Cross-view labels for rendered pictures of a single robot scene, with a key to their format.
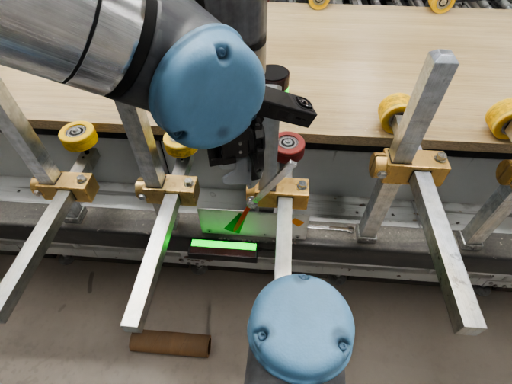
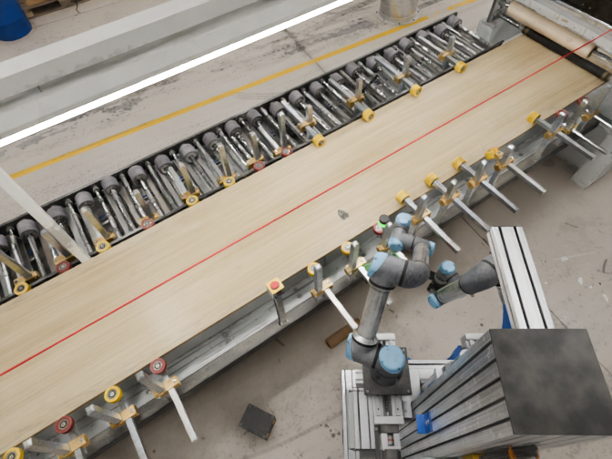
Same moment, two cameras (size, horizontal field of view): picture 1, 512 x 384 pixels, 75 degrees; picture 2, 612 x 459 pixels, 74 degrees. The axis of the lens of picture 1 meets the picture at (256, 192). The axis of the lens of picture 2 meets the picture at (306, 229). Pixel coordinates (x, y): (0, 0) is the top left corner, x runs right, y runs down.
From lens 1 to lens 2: 201 cm
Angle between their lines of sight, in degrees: 22
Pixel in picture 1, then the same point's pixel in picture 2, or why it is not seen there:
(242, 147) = not seen: hidden behind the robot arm
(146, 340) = (336, 339)
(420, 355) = (434, 265)
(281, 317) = (446, 267)
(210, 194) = (342, 259)
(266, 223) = not seen: hidden behind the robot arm
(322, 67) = (357, 185)
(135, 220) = (339, 285)
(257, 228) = not seen: hidden behind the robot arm
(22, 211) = (298, 311)
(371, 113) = (391, 198)
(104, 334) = (311, 353)
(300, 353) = (452, 269)
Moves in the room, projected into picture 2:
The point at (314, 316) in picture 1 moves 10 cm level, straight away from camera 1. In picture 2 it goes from (449, 265) to (442, 249)
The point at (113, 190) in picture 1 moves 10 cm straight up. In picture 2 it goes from (306, 282) to (305, 276)
